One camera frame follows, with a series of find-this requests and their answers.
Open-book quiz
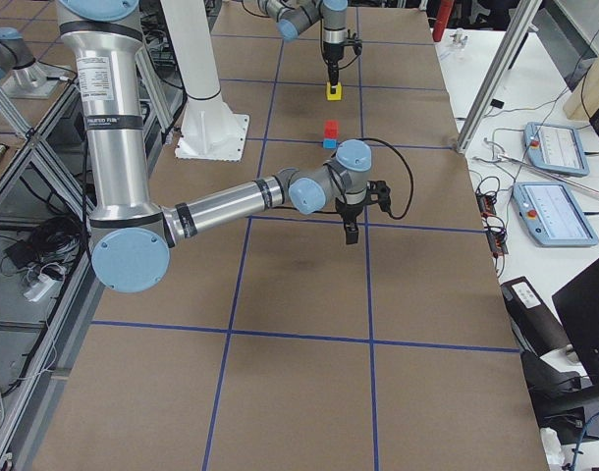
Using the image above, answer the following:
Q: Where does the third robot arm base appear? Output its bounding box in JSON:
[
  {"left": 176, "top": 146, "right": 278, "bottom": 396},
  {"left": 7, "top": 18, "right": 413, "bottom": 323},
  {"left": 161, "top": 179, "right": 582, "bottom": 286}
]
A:
[{"left": 0, "top": 26, "right": 58, "bottom": 99}]

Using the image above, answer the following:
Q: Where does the blue wooden cube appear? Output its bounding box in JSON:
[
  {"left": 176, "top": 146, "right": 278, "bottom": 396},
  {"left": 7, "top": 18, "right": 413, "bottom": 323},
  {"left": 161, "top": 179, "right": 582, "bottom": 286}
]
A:
[{"left": 322, "top": 137, "right": 338, "bottom": 149}]

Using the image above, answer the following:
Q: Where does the metal rod tool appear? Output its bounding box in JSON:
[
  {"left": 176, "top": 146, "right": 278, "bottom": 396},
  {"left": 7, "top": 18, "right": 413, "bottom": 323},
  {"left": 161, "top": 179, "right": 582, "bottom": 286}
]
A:
[{"left": 474, "top": 153, "right": 599, "bottom": 200}]

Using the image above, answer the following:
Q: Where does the red wooden cube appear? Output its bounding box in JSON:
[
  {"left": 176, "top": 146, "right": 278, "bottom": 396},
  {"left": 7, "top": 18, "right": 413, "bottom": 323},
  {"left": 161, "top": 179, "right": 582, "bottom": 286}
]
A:
[{"left": 323, "top": 120, "right": 339, "bottom": 139}]

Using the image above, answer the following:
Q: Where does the teach pendant tablet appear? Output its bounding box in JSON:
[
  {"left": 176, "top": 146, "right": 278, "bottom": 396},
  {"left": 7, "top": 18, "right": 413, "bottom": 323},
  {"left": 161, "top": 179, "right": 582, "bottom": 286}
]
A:
[
  {"left": 523, "top": 122, "right": 590, "bottom": 177},
  {"left": 512, "top": 182, "right": 599, "bottom": 247}
]

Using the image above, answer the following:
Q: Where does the near teach pendant tablet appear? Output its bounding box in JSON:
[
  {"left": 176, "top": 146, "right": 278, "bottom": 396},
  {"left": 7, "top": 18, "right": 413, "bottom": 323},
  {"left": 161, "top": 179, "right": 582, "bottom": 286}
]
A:
[{"left": 512, "top": 182, "right": 599, "bottom": 247}]

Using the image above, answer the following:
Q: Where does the far teach pendant tablet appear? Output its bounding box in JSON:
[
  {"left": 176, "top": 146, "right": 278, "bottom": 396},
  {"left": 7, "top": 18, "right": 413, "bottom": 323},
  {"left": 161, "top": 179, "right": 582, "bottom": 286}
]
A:
[{"left": 523, "top": 122, "right": 590, "bottom": 177}]

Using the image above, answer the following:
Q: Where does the black computer monitor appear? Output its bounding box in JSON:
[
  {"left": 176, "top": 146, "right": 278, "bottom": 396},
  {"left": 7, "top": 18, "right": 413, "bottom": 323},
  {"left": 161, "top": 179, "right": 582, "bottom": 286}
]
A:
[{"left": 553, "top": 258, "right": 599, "bottom": 382}]

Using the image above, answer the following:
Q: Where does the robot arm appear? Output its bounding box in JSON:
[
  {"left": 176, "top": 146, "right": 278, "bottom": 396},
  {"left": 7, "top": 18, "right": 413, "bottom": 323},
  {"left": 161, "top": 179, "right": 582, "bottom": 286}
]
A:
[
  {"left": 57, "top": 1, "right": 373, "bottom": 292},
  {"left": 256, "top": 0, "right": 362, "bottom": 101}
]

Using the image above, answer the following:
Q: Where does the circuit board with wires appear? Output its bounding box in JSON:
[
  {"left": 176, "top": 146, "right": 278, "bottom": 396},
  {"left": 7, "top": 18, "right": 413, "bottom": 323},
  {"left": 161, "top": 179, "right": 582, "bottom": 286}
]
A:
[{"left": 474, "top": 176, "right": 508, "bottom": 259}]

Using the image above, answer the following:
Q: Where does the white power strip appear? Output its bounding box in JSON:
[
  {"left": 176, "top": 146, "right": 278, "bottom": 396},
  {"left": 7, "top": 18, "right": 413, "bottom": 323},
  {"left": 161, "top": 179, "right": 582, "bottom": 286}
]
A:
[{"left": 24, "top": 275, "right": 56, "bottom": 302}]

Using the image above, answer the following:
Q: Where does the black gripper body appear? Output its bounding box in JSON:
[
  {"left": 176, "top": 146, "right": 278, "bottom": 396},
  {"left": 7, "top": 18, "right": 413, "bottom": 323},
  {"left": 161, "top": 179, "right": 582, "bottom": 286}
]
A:
[
  {"left": 336, "top": 193, "right": 367, "bottom": 227},
  {"left": 322, "top": 42, "right": 343, "bottom": 79}
]

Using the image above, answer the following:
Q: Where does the black box with label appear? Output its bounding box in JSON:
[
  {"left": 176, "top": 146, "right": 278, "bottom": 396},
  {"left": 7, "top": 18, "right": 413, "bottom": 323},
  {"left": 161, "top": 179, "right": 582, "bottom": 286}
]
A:
[{"left": 501, "top": 277, "right": 571, "bottom": 356}]

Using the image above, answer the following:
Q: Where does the white mount column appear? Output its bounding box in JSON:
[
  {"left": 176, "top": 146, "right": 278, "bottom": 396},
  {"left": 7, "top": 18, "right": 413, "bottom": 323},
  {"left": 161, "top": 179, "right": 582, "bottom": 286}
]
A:
[{"left": 161, "top": 0, "right": 221, "bottom": 101}]

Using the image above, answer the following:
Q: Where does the aluminium truss frame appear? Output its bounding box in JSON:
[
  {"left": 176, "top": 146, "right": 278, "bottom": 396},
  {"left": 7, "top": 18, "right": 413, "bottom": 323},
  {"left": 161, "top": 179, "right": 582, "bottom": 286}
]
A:
[{"left": 0, "top": 43, "right": 188, "bottom": 462}]

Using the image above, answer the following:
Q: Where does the aluminium frame post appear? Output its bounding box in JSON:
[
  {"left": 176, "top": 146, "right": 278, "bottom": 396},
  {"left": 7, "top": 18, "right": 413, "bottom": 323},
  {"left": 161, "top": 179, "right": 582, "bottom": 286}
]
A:
[{"left": 455, "top": 0, "right": 540, "bottom": 154}]

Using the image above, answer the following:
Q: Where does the cable bundle under frame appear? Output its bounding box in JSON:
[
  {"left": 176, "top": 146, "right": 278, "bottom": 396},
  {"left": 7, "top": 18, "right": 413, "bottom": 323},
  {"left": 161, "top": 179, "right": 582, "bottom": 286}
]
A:
[{"left": 0, "top": 215, "right": 92, "bottom": 286}]

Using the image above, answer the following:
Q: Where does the white metal mount base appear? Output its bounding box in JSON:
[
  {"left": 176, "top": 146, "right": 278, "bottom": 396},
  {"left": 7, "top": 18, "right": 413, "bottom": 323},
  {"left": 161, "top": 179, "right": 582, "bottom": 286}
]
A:
[{"left": 175, "top": 96, "right": 249, "bottom": 162}]

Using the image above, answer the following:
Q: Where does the yellow wooden cube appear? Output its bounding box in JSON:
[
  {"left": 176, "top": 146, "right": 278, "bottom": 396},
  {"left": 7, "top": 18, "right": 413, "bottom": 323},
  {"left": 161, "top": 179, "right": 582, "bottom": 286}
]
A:
[{"left": 326, "top": 82, "right": 343, "bottom": 101}]

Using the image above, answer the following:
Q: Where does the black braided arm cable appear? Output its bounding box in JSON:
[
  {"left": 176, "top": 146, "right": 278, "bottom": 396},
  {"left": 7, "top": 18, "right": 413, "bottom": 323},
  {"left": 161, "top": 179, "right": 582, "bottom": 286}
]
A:
[{"left": 357, "top": 137, "right": 414, "bottom": 221}]

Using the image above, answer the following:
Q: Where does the small black square pad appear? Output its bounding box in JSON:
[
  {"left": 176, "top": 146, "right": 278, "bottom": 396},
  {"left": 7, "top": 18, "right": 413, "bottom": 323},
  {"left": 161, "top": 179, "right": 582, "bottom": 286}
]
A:
[{"left": 490, "top": 99, "right": 505, "bottom": 109}]

